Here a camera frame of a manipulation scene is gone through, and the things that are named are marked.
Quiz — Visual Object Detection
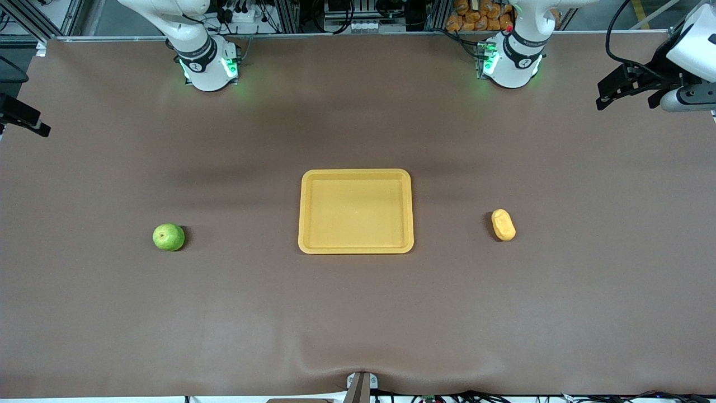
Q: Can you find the yellow potato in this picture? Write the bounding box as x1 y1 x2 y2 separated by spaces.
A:
491 209 516 242

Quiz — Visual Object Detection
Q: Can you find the green apple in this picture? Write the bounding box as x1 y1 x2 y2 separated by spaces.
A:
153 223 186 252

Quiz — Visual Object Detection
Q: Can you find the yellow plastic tray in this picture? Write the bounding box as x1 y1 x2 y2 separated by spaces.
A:
298 169 414 255

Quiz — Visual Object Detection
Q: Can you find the bag of orange items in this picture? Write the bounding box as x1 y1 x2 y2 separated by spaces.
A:
446 0 515 32

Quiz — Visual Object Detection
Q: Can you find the white power strip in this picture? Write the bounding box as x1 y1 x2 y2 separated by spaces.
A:
221 4 263 23

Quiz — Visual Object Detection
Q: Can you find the brown table mat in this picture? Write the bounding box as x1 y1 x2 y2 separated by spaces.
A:
0 31 716 399

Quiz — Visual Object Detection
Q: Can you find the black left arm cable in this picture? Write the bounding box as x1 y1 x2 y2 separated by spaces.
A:
606 0 680 73

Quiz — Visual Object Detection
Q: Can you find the aluminium frame post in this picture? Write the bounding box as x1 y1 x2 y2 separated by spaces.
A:
0 0 84 43

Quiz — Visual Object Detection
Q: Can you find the aluminium table edge rail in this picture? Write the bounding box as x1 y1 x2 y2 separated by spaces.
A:
48 29 672 43

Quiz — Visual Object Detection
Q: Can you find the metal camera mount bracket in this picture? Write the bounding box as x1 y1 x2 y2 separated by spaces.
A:
346 371 378 403

